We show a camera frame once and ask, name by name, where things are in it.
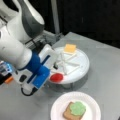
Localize toast bread slice front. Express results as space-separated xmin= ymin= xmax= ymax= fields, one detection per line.
xmin=63 ymin=102 xmax=85 ymax=120

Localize yellow cheese slice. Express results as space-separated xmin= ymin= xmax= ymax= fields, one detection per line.
xmin=64 ymin=44 xmax=76 ymax=54

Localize white paper plate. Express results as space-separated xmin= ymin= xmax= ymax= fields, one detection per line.
xmin=50 ymin=92 xmax=101 ymax=120

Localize red tomato slice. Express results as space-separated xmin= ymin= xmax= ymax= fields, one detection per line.
xmin=50 ymin=73 xmax=63 ymax=82

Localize white divided round tray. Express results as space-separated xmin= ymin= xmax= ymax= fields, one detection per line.
xmin=49 ymin=47 xmax=90 ymax=84

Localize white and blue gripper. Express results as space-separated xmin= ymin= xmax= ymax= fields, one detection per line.
xmin=13 ymin=44 xmax=55 ymax=95

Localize green lettuce piece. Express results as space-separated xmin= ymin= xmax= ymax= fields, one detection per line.
xmin=70 ymin=102 xmax=86 ymax=115

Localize orange small block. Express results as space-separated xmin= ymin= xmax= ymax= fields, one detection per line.
xmin=5 ymin=77 xmax=13 ymax=84

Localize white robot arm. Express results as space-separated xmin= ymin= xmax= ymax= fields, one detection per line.
xmin=0 ymin=0 xmax=57 ymax=96

